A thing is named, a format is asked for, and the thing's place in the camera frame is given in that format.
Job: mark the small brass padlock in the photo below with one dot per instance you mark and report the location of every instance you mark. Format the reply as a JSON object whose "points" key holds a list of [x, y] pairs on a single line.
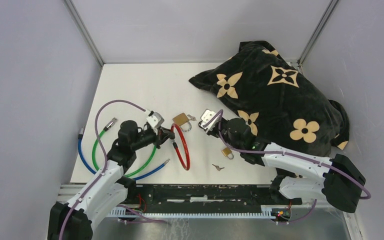
{"points": [[227, 152]]}

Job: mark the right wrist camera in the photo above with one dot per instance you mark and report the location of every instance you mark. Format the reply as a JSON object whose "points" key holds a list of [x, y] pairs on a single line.
{"points": [[209, 117]]}

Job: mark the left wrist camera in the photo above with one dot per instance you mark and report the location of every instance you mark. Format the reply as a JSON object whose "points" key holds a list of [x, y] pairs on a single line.
{"points": [[154, 119]]}

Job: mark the black floral blanket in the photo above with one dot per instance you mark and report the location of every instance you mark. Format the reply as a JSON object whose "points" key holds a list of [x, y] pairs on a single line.
{"points": [[276, 101]]}

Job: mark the red cable lock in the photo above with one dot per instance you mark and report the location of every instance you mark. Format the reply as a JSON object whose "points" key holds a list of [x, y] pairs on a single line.
{"points": [[186, 164]]}

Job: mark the green cable lock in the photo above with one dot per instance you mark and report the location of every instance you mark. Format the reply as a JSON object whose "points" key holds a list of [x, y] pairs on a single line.
{"points": [[96, 143]]}

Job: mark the large padlock keys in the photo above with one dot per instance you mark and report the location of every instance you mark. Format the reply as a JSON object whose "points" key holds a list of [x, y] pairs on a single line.
{"points": [[192, 118]]}

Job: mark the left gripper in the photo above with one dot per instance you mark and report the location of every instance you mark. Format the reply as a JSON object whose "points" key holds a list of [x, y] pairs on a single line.
{"points": [[163, 135]]}

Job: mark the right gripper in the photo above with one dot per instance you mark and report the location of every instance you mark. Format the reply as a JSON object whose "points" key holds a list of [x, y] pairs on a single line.
{"points": [[212, 131]]}

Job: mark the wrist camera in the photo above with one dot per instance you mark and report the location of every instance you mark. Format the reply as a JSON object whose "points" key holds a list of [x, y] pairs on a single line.
{"points": [[154, 119], [209, 117]]}

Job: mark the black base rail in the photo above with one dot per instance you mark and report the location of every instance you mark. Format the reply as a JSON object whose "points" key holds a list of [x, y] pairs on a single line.
{"points": [[204, 198]]}

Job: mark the large brass padlock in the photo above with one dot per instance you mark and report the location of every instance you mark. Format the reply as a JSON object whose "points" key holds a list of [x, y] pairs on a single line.
{"points": [[183, 121]]}

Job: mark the small padlock keys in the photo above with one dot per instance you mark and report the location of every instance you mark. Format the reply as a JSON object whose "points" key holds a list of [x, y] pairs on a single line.
{"points": [[218, 168]]}

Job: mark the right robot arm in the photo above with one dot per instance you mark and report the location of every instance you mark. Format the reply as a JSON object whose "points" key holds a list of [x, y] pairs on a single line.
{"points": [[333, 179]]}

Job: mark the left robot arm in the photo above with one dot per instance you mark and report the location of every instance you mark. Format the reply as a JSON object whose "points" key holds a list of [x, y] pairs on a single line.
{"points": [[78, 218]]}

